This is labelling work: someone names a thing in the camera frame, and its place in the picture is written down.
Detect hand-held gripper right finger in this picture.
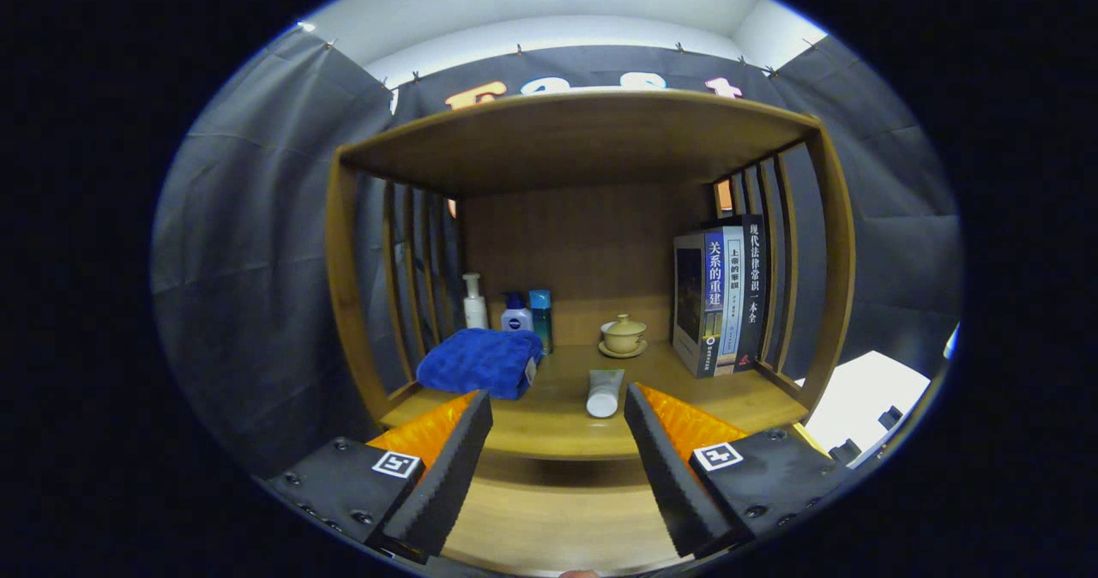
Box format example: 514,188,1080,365
624,382,854,560

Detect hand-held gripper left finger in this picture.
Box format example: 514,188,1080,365
266,389,495,562

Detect white tube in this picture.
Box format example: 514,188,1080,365
586,369,624,418

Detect wooden countertop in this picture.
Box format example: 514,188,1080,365
377,340,809,461

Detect wooden cabinet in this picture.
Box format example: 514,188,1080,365
324,87,857,575

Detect blue folded towel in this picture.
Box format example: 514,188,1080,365
416,328,544,400

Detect beige lidded teacup with saucer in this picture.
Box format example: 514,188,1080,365
598,314,649,359

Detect white pump bottle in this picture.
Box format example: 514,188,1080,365
462,273,489,331

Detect white bottle with blue cap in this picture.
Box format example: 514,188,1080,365
501,292,534,332

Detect thick book with blue spine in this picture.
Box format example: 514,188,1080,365
673,228,726,379

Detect light grey book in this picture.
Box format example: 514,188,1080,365
719,225,745,376

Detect black book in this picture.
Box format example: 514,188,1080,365
738,214,767,373

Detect white table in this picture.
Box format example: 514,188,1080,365
793,351,933,467

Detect black backdrop cloth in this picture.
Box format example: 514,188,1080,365
150,25,963,480

